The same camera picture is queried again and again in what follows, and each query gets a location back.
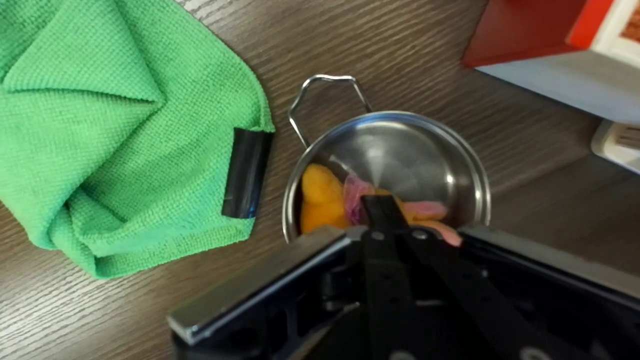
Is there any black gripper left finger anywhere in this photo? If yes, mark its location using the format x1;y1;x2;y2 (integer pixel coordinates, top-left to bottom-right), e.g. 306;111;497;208
361;193;421;360

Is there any green microfiber cloth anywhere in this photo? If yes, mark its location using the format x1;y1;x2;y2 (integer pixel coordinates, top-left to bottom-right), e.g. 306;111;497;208
0;0;279;281

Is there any wooden drawer orange front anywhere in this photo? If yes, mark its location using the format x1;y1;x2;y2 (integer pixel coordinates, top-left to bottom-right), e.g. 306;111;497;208
463;0;640;128

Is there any small steel pot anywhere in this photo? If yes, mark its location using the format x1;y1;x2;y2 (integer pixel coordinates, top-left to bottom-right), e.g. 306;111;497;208
281;72;495;246

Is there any brown orange toy figure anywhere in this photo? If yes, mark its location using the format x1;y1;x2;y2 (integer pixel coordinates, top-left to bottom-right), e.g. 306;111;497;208
298;161;466;250

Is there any light wooden box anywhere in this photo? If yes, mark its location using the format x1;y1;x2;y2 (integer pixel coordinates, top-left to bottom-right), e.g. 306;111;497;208
591;120;640;175

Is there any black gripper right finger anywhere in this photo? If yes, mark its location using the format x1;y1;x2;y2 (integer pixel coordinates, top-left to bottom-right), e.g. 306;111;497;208
407;225;576;360

